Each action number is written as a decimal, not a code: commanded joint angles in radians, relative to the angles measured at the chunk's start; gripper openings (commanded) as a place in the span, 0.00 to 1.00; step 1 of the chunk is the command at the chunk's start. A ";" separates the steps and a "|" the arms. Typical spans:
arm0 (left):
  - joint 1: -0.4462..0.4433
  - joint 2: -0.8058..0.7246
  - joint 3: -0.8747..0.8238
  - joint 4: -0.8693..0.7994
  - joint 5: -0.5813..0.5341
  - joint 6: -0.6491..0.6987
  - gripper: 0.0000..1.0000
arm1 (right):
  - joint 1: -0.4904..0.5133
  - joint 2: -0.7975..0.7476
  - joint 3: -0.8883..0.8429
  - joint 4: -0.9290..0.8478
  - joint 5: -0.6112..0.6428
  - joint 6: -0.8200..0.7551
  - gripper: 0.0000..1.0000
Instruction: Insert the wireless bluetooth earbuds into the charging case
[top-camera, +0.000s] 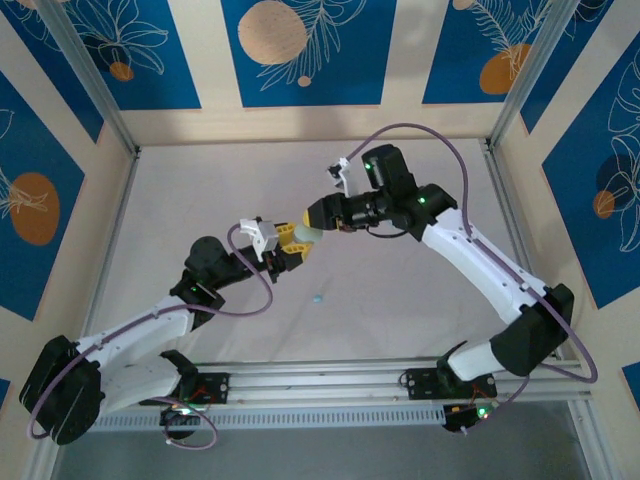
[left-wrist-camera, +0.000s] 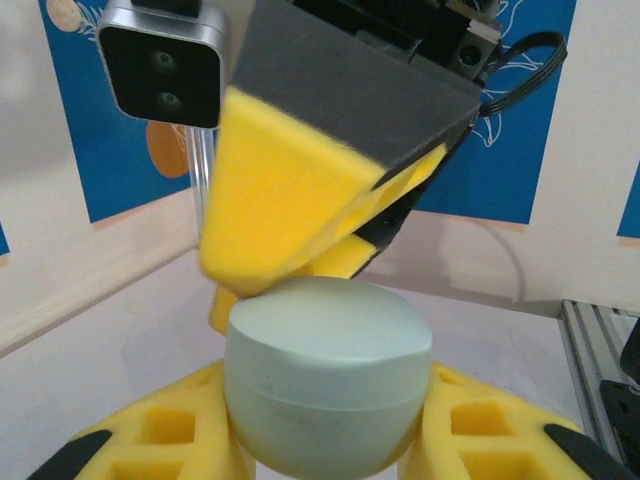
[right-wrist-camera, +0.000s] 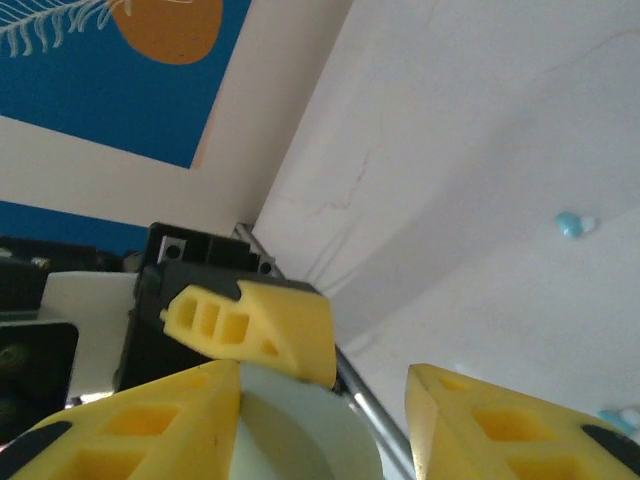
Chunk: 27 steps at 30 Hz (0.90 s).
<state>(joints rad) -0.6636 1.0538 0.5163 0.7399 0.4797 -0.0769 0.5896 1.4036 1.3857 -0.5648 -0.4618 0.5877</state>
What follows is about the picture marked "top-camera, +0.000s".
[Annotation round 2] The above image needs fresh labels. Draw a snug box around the green earbud charging case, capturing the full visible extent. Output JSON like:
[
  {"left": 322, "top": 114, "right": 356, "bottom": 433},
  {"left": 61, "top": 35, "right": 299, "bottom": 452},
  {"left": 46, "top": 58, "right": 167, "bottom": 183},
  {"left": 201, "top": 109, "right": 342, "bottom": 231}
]
[{"left": 292, "top": 223, "right": 325, "bottom": 247}]

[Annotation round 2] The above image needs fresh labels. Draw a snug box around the left black control board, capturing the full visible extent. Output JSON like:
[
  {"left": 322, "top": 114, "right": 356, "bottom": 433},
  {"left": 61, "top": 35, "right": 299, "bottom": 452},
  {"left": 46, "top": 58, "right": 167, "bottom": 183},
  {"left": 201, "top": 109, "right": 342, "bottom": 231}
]
[{"left": 159, "top": 403, "right": 206, "bottom": 441}]

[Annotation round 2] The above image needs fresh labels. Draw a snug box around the black control board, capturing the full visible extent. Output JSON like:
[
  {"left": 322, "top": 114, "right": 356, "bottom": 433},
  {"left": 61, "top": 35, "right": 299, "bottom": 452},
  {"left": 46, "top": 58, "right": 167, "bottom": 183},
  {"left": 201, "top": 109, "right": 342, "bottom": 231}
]
[
  {"left": 159, "top": 403, "right": 206, "bottom": 441},
  {"left": 442, "top": 403, "right": 501, "bottom": 434}
]

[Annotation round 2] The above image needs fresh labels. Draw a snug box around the right black control board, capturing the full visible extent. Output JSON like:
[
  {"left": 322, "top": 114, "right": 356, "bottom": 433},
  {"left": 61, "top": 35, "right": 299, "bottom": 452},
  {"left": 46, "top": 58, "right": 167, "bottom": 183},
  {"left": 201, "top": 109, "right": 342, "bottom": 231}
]
[{"left": 442, "top": 403, "right": 501, "bottom": 434}]

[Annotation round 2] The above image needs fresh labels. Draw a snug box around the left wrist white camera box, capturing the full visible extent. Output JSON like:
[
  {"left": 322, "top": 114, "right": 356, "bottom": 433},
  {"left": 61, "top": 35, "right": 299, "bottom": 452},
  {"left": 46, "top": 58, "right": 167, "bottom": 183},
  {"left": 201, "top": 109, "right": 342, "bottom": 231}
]
[{"left": 239, "top": 216, "right": 279, "bottom": 262}]

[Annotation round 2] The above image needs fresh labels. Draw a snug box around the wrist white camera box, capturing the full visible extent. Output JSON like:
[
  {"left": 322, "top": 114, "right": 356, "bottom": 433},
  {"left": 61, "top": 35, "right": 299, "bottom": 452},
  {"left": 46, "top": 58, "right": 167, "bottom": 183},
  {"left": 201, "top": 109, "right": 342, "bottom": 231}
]
[
  {"left": 239, "top": 216, "right": 279, "bottom": 262},
  {"left": 326, "top": 157, "right": 360, "bottom": 199}
]

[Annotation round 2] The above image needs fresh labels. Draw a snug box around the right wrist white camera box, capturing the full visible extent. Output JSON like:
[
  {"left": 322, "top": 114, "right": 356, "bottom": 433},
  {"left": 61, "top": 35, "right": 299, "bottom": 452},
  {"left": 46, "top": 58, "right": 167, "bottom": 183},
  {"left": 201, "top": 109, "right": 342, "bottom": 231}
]
[{"left": 326, "top": 157, "right": 360, "bottom": 199}]

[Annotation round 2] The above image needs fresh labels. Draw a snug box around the aluminium table side rail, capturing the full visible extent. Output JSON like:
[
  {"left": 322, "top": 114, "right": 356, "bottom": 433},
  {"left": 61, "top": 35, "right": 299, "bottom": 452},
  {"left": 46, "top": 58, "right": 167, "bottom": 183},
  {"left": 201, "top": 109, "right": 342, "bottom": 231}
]
[
  {"left": 480, "top": 140, "right": 565, "bottom": 360},
  {"left": 72, "top": 147, "right": 144, "bottom": 371}
]

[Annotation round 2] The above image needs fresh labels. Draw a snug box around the aluminium mounting rail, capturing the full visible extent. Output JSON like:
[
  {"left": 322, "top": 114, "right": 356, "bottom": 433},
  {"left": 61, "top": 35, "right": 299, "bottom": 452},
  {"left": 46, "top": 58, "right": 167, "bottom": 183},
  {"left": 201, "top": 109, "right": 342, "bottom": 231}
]
[{"left": 42, "top": 357, "right": 594, "bottom": 414}]

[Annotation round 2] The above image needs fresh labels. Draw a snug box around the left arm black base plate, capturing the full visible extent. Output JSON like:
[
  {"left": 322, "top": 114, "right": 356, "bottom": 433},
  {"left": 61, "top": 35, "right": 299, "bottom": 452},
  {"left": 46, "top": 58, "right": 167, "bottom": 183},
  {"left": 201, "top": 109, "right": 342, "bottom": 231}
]
[{"left": 177, "top": 372, "right": 231, "bottom": 406}]

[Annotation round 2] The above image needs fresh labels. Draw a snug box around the grey slotted cable duct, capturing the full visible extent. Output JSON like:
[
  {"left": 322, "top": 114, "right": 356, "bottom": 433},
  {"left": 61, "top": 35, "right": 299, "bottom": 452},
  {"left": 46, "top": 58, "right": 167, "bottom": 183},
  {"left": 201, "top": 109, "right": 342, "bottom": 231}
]
[{"left": 94, "top": 405, "right": 446, "bottom": 432}]

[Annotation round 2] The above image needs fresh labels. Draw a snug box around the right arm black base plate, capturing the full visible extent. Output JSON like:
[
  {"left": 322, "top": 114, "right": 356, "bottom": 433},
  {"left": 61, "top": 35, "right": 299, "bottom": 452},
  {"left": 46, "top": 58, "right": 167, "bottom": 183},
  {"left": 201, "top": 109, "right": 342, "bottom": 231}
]
[{"left": 402, "top": 367, "right": 499, "bottom": 401}]

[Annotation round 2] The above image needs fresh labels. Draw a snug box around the aluminium frame post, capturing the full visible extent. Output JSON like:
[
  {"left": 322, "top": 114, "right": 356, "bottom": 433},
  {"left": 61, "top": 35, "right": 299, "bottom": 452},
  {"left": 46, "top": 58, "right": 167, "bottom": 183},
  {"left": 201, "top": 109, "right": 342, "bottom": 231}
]
[
  {"left": 28, "top": 442, "right": 65, "bottom": 480},
  {"left": 567, "top": 399, "right": 604, "bottom": 480},
  {"left": 35, "top": 0, "right": 140, "bottom": 157},
  {"left": 485, "top": 0, "right": 589, "bottom": 150}
]

